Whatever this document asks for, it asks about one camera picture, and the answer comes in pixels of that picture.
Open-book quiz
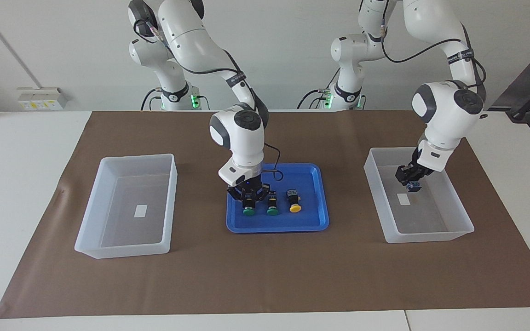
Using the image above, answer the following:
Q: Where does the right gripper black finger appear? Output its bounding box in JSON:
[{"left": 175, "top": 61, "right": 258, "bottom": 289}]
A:
[
  {"left": 227, "top": 186, "right": 247, "bottom": 208},
  {"left": 252, "top": 183, "right": 271, "bottom": 205}
]

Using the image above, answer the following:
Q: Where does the translucent white plastic box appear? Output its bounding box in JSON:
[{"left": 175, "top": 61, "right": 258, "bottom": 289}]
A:
[
  {"left": 364, "top": 147, "right": 475, "bottom": 244},
  {"left": 74, "top": 154, "right": 178, "bottom": 259}
]

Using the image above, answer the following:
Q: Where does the blue plastic tray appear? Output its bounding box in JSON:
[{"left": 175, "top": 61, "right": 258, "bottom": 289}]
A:
[{"left": 226, "top": 163, "right": 330, "bottom": 234}]

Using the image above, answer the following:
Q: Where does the brown paper table mat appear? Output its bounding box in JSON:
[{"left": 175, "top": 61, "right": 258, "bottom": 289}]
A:
[{"left": 0, "top": 110, "right": 530, "bottom": 319}]

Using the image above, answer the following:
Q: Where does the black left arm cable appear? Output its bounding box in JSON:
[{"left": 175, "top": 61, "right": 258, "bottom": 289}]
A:
[{"left": 378, "top": 0, "right": 487, "bottom": 104}]

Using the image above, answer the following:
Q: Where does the white wall socket box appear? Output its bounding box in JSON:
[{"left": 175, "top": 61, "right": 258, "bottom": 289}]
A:
[{"left": 17, "top": 87, "right": 68, "bottom": 111}]

